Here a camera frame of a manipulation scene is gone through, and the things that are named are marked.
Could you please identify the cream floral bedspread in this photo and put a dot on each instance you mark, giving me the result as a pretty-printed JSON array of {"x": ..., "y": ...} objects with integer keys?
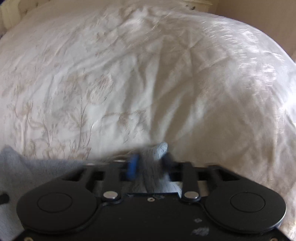
[{"x": 87, "y": 79}]

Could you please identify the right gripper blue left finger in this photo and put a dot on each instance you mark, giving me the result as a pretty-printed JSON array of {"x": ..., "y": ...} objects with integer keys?
[{"x": 119, "y": 170}]

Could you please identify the right white nightstand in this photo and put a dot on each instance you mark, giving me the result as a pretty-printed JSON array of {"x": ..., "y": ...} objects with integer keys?
[{"x": 207, "y": 6}]

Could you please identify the cream tufted headboard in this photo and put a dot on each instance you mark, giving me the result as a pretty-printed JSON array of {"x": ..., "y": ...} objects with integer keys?
[{"x": 13, "y": 11}]

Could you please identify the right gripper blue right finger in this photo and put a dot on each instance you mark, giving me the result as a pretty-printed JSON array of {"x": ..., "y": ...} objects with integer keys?
[{"x": 184, "y": 173}]

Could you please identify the grey speckled pants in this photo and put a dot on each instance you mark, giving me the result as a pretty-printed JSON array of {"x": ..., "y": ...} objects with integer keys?
[{"x": 20, "y": 175}]

